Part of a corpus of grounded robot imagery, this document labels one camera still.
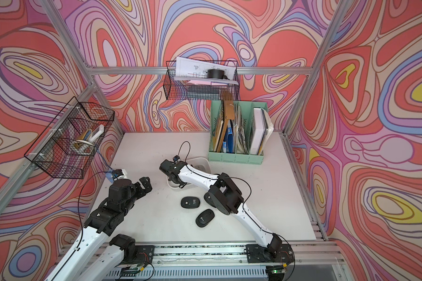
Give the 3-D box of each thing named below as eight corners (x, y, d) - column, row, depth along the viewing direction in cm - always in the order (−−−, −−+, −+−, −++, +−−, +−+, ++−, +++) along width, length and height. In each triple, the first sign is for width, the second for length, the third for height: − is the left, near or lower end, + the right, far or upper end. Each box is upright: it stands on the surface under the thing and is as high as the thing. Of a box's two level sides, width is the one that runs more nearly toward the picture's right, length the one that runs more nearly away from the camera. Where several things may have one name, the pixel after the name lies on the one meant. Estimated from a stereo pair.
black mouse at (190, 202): (180, 208, 88) (180, 206, 86) (182, 198, 92) (181, 196, 90) (199, 208, 88) (199, 206, 86) (200, 198, 92) (200, 196, 90)
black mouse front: (201, 230, 82) (201, 228, 79) (194, 220, 84) (194, 219, 82) (216, 217, 85) (216, 215, 83) (208, 208, 88) (208, 206, 86)
